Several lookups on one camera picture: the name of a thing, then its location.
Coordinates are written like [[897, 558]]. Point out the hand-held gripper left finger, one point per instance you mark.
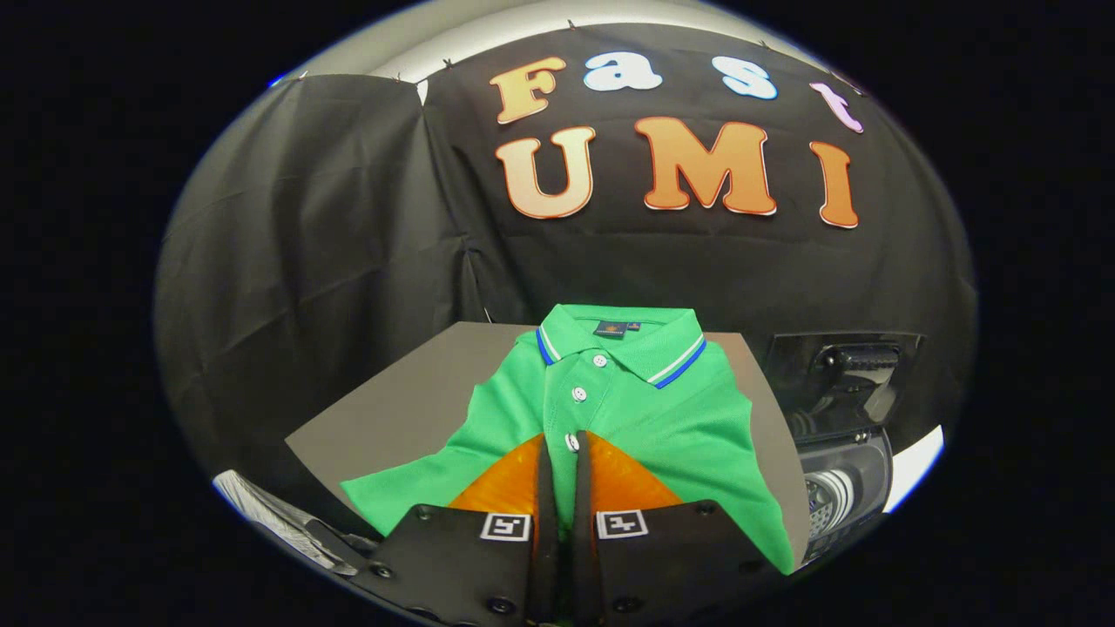
[[453, 566]]

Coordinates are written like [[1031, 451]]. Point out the green polo shirt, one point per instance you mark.
[[662, 418]]

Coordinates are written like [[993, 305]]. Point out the black backdrop cloth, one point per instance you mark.
[[348, 218]]

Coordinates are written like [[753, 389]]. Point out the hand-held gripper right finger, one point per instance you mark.
[[671, 566]]

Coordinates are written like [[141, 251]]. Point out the pale crumpled sheet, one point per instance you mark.
[[270, 514]]

